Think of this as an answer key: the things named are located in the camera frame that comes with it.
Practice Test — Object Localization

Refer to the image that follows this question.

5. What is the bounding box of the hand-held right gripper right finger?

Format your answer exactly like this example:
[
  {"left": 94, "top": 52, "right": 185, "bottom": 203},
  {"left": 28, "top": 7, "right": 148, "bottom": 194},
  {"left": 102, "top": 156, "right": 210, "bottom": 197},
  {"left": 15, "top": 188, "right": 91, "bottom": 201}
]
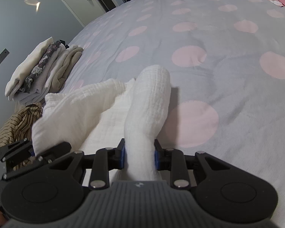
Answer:
[{"left": 154, "top": 139, "right": 231, "bottom": 191}]

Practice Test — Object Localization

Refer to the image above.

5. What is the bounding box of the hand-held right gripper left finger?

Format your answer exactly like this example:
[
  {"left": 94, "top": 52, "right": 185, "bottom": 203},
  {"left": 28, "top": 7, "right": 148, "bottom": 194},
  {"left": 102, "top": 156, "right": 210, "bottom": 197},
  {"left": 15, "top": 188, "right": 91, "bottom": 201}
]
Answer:
[{"left": 49, "top": 138, "right": 126, "bottom": 191}]

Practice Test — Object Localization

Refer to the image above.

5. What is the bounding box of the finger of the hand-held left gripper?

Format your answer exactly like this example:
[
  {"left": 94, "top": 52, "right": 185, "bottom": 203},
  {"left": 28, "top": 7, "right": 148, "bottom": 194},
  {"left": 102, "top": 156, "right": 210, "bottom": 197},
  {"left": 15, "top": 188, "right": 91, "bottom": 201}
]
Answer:
[
  {"left": 2, "top": 142, "right": 72, "bottom": 180},
  {"left": 0, "top": 138, "right": 35, "bottom": 164}
]

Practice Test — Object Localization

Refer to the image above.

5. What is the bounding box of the white crinkled garment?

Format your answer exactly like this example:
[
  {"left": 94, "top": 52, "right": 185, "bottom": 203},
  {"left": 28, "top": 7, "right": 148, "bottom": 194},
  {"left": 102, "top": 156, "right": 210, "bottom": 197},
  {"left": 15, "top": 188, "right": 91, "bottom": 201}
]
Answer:
[{"left": 32, "top": 65, "right": 174, "bottom": 187}]

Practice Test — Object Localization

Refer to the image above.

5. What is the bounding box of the tan striped garment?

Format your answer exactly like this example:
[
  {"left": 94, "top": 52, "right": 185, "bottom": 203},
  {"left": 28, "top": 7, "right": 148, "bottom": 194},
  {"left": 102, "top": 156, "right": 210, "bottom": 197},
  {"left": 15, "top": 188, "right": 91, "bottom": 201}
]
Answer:
[{"left": 0, "top": 103, "right": 43, "bottom": 171}]

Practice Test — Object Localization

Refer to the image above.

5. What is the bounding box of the light grey folded garment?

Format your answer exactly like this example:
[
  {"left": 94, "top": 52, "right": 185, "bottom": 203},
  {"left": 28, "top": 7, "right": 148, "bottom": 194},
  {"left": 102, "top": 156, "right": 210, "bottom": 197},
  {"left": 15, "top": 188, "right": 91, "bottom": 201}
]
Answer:
[{"left": 14, "top": 45, "right": 70, "bottom": 105}]

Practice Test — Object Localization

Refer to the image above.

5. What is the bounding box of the cream folded garment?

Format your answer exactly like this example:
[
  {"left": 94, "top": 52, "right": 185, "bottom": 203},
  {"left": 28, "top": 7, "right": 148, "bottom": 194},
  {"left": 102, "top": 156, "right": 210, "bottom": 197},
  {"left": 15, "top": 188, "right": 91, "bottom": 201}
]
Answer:
[{"left": 5, "top": 37, "right": 54, "bottom": 98}]

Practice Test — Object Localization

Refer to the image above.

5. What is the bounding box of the beige knitted folded garment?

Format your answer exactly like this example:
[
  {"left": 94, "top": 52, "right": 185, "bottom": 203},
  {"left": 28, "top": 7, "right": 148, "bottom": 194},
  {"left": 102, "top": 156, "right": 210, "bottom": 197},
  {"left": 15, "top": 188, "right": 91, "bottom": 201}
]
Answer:
[{"left": 50, "top": 46, "right": 84, "bottom": 93}]

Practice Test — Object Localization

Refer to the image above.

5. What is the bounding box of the dark floral folded garment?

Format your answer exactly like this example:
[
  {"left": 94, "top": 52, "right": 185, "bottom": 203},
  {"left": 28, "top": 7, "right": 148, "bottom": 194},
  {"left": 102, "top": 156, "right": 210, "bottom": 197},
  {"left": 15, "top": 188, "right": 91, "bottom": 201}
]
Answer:
[{"left": 21, "top": 40, "right": 65, "bottom": 93}]

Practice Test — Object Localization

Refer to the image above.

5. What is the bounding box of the grey pink-dotted bed sheet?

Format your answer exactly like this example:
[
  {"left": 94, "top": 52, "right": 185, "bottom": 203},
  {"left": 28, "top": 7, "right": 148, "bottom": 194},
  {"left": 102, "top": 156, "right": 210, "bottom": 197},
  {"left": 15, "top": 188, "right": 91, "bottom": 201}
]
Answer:
[{"left": 59, "top": 0, "right": 285, "bottom": 224}]

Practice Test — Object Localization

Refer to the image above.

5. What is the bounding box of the cream room door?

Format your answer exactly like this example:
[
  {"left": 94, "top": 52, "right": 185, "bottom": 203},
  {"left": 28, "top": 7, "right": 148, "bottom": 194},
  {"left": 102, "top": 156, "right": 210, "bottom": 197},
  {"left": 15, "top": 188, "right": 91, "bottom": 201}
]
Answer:
[{"left": 46, "top": 0, "right": 110, "bottom": 28}]

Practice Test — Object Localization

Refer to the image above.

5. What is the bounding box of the grey wall strip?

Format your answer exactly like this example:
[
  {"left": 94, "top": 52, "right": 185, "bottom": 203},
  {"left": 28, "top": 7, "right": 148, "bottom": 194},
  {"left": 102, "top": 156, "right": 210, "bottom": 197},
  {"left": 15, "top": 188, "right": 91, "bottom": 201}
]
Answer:
[{"left": 0, "top": 49, "right": 10, "bottom": 77}]

